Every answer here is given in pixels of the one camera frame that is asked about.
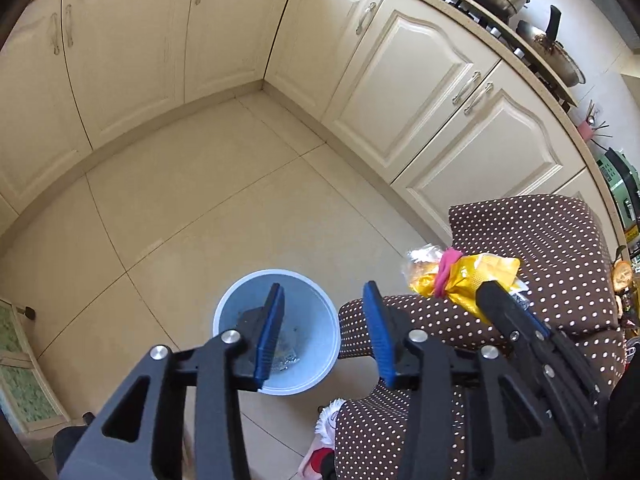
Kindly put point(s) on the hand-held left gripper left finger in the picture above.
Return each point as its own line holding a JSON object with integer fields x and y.
{"x": 270, "y": 335}

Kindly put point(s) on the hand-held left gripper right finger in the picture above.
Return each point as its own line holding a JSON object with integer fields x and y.
{"x": 377, "y": 332}

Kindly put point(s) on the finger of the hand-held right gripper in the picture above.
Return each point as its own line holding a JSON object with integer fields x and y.
{"x": 535, "y": 321}
{"x": 505, "y": 315}

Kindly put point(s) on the blue plastic bin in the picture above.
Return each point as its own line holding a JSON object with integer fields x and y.
{"x": 310, "y": 320}

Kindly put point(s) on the yellow snack bag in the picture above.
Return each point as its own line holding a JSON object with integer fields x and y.
{"x": 470, "y": 280}

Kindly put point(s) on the clear plastic wrapper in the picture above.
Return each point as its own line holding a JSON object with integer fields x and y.
{"x": 419, "y": 260}

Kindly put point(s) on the crumpled silver wrapper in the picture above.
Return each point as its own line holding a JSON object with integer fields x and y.
{"x": 286, "y": 355}

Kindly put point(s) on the brown polka-dot chair cover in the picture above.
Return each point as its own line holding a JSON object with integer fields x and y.
{"x": 550, "y": 260}

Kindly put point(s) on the pink wrapper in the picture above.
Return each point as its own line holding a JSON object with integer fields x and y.
{"x": 446, "y": 270}

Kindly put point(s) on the white fringed cloth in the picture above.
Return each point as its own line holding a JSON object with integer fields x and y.
{"x": 330, "y": 417}

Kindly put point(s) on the orange round object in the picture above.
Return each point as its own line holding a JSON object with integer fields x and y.
{"x": 622, "y": 275}

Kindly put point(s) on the red and pink slipper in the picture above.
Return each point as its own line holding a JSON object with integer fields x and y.
{"x": 315, "y": 462}

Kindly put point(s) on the cream cabinet door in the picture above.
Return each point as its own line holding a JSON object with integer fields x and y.
{"x": 35, "y": 110}
{"x": 400, "y": 85}
{"x": 315, "y": 25}
{"x": 490, "y": 160}
{"x": 582, "y": 190}
{"x": 235, "y": 25}
{"x": 125, "y": 50}

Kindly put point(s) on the green countertop oven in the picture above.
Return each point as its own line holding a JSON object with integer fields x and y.
{"x": 617, "y": 180}

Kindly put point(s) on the pink utensil holder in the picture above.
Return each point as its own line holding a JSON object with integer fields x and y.
{"x": 587, "y": 130}

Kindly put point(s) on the black object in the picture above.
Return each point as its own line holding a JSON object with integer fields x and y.
{"x": 70, "y": 445}

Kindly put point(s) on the black door stopper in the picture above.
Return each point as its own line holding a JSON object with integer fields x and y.
{"x": 26, "y": 313}

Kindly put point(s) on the green patterned glass door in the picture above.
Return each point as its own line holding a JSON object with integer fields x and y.
{"x": 25, "y": 385}

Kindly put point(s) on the black gas stove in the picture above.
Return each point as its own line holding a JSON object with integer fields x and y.
{"x": 525, "y": 55}

